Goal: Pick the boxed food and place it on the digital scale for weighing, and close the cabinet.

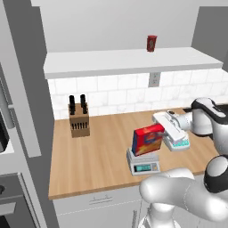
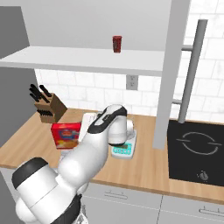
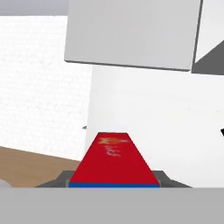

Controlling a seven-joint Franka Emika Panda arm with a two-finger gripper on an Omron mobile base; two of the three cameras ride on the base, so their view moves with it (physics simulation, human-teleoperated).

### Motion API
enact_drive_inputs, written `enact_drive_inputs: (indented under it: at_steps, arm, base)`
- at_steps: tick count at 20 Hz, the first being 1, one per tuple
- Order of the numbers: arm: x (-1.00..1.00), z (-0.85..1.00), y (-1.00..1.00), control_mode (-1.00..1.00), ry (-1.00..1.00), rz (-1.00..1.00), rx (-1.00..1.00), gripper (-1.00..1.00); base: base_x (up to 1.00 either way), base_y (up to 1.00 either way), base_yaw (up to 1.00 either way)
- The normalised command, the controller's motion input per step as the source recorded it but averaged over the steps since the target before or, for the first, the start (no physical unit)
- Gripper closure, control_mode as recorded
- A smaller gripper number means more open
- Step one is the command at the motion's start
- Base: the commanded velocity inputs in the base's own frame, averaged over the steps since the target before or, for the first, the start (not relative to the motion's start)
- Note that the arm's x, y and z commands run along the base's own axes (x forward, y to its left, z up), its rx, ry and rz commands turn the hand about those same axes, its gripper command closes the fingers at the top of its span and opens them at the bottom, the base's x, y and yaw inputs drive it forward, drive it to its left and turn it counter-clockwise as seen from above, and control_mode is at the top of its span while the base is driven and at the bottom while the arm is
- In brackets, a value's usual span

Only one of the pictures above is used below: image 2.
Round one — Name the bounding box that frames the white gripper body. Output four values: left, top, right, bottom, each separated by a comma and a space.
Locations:
79, 112, 99, 144

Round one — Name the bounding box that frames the red boxed food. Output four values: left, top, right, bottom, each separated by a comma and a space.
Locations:
51, 122, 82, 151

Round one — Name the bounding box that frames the white digital scale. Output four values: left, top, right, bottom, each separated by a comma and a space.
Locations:
110, 129, 137, 160

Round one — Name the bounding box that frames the grey tall cabinet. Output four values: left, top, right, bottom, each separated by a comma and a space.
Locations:
0, 5, 41, 149

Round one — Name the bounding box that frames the grey base cabinet door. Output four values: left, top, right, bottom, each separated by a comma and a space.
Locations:
80, 196, 162, 224

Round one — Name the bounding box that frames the white cabinet door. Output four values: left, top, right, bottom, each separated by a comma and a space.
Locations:
152, 0, 193, 151

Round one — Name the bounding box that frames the wooden knife block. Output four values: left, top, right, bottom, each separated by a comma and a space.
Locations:
33, 92, 68, 124

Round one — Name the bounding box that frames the red can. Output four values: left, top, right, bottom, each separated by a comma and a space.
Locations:
112, 35, 123, 53

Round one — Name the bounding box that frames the grey drawer front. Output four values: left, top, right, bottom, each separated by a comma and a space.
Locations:
159, 194, 224, 224
83, 181, 164, 211

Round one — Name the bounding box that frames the black hob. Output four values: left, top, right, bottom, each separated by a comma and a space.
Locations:
166, 119, 224, 188

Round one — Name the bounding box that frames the grey hob knob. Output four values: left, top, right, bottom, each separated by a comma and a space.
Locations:
198, 170, 210, 181

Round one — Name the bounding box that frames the black knife handle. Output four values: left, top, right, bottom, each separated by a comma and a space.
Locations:
28, 92, 41, 103
29, 83, 50, 103
38, 84, 53, 98

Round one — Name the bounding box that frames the grey wall socket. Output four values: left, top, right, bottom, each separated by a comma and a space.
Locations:
125, 74, 139, 91

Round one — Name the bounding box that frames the white wall cabinet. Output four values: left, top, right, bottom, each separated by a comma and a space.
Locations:
0, 0, 173, 78

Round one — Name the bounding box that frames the grey drawer handle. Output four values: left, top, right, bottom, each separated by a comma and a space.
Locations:
199, 206, 224, 217
103, 190, 129, 200

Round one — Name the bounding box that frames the grey cabinet door handle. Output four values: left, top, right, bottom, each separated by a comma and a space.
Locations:
171, 18, 209, 124

